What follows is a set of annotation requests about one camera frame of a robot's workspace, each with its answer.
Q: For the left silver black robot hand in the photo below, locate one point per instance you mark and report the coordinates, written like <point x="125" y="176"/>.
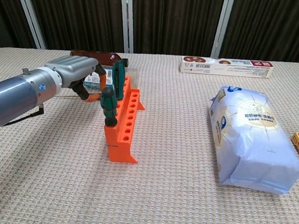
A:
<point x="70" y="69"/>

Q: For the black metal precision screwdriver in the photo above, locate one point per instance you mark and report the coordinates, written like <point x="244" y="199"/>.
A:
<point x="68" y="96"/>

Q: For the large green black screwdriver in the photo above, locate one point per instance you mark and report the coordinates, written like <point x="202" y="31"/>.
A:
<point x="108" y="106"/>

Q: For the clear bottle blue label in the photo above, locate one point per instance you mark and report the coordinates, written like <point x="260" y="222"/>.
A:
<point x="132" y="77"/>

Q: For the orange plastic screwdriver rack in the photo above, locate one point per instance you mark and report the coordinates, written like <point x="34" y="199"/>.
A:
<point x="118" y="151"/>

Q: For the brown tea bottle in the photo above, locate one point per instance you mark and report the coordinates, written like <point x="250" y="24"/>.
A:
<point x="92" y="54"/>

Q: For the dark pleated curtain panel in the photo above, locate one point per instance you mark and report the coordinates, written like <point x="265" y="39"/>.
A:
<point x="171" y="21"/>
<point x="273" y="28"/>
<point x="2" y="9"/>
<point x="82" y="15"/>

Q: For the beige woven tablecloth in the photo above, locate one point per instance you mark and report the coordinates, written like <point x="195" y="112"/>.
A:
<point x="159" y="194"/>

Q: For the long white cookie box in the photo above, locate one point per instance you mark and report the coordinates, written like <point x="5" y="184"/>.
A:
<point x="227" y="68"/>

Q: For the pale blue tissue pack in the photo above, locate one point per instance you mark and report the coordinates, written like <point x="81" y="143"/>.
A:
<point x="255" y="140"/>

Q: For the grey metal frame post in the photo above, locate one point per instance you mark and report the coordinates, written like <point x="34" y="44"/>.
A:
<point x="127" y="20"/>
<point x="222" y="27"/>
<point x="30" y="16"/>

